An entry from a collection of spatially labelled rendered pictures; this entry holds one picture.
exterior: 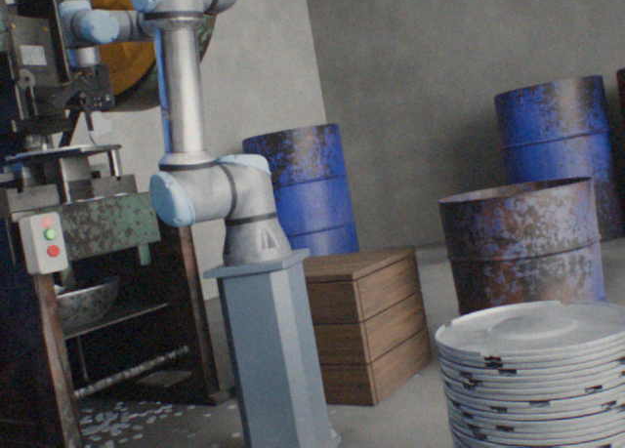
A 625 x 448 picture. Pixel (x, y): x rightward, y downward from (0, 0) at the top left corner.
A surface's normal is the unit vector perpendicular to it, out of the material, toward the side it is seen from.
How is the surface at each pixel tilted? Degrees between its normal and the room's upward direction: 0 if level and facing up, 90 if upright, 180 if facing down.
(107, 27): 107
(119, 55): 90
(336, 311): 90
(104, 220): 90
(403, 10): 90
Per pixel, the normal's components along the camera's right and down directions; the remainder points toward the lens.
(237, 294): -0.29, 0.10
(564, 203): 0.31, 0.04
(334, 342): -0.54, 0.14
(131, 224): 0.80, -0.11
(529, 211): -0.07, 0.11
